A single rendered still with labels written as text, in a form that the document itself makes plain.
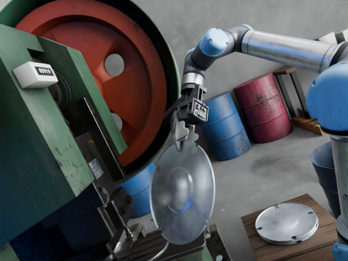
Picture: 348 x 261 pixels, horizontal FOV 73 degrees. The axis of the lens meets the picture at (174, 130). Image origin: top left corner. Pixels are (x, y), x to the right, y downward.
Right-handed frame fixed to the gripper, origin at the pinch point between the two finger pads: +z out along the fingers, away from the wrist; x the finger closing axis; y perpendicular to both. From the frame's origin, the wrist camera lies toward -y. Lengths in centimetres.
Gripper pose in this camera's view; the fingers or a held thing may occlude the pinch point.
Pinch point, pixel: (178, 148)
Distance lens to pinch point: 71.8
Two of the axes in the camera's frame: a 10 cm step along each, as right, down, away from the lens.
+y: 6.7, -2.0, -7.2
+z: -1.4, 9.1, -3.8
